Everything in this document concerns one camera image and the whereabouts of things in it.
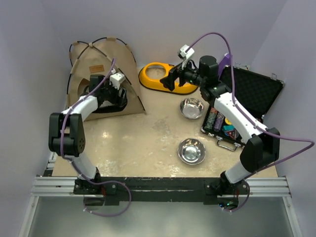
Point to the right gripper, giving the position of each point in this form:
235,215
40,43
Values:
169,81

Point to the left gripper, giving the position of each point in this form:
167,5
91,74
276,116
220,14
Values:
118,101

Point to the beige pet tent fabric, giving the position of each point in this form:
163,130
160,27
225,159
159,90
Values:
77,85

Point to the steel bowl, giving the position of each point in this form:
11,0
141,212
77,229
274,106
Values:
191,151
191,108

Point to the steel bowl front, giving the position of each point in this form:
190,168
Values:
191,151

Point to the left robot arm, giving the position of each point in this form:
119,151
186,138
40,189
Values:
66,138

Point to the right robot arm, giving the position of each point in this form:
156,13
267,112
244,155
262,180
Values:
261,143

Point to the purple plastic piece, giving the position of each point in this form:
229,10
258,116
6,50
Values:
226,60

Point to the poker chip stacks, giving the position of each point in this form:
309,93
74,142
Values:
217,122

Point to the black foam-lined case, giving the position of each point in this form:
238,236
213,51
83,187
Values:
256,93

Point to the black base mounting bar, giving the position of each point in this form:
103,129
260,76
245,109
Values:
113,190

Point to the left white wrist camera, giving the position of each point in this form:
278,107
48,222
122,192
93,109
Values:
116,78

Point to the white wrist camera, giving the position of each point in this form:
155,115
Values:
185,53
116,78

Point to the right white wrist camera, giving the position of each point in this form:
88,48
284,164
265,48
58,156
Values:
185,53

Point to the case metal handle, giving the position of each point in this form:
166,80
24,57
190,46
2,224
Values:
228,146

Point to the aluminium rail frame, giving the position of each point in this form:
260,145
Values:
64,186

